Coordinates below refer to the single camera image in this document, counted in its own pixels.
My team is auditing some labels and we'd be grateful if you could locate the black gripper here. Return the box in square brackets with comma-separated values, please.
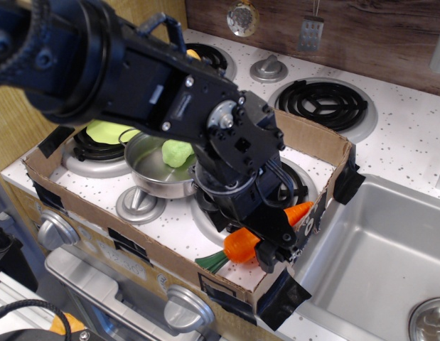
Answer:
[191, 152, 299, 274]

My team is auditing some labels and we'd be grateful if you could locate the green toy broccoli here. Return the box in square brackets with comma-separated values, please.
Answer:
[161, 139, 194, 168]

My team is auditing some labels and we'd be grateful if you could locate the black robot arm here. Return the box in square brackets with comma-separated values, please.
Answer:
[0, 1, 297, 272]

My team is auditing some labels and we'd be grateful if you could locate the silver steel pan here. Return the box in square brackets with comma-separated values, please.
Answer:
[124, 132, 196, 199]

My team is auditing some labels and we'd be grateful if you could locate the orange toy carrot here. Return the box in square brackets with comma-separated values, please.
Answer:
[195, 201, 313, 274]

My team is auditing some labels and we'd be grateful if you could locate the front right black burner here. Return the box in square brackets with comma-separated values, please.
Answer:
[190, 157, 318, 247]

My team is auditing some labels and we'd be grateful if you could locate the black burner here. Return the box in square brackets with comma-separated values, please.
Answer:
[269, 77, 378, 144]
[190, 157, 318, 247]
[62, 128, 131, 179]
[186, 43, 237, 81]

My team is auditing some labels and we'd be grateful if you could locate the silver oven knob right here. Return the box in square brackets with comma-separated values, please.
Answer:
[163, 284, 215, 333]

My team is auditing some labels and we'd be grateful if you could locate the silver oven knob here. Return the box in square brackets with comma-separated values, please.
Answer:
[37, 210, 80, 251]
[163, 284, 215, 333]

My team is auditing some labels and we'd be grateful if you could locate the silver stovetop knob front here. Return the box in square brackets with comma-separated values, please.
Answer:
[116, 186, 166, 224]

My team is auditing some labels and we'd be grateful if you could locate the silver stovetop knob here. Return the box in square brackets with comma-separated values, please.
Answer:
[116, 186, 166, 224]
[249, 55, 289, 83]

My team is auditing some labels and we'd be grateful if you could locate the grey toy sink basin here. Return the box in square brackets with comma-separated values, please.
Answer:
[296, 175, 440, 340]

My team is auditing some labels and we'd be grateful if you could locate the back right black burner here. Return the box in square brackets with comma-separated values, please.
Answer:
[269, 77, 378, 144]

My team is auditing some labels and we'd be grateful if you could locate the silver stovetop knob back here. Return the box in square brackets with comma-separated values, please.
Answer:
[249, 55, 289, 83]

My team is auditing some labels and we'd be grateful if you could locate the green plastic plate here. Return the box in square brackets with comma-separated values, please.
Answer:
[86, 120, 139, 145]

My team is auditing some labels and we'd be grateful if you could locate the brown cardboard fence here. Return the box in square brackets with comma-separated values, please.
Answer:
[21, 108, 366, 332]

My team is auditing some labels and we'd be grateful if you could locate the front left black burner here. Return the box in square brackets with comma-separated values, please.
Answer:
[62, 128, 131, 179]

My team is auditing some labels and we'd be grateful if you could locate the back left black burner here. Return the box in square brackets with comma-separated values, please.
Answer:
[186, 43, 237, 81]

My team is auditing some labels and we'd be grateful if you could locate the silver oven knob left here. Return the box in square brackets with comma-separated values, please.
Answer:
[37, 210, 80, 251]

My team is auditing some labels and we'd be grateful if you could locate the yellow toy corn cob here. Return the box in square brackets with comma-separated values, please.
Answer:
[186, 49, 202, 61]

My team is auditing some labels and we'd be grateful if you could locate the silver sink drain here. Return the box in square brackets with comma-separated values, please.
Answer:
[408, 298, 440, 341]

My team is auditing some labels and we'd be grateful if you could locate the hanging metal grater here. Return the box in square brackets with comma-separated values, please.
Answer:
[297, 1, 324, 52]

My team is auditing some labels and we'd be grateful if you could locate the hanging round metal strainer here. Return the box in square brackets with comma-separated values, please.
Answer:
[226, 1, 259, 38]

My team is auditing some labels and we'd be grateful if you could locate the silver oven door handle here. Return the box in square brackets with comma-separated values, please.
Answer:
[45, 248, 205, 340]

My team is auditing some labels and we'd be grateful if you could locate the black cable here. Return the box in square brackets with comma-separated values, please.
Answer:
[0, 298, 73, 337]

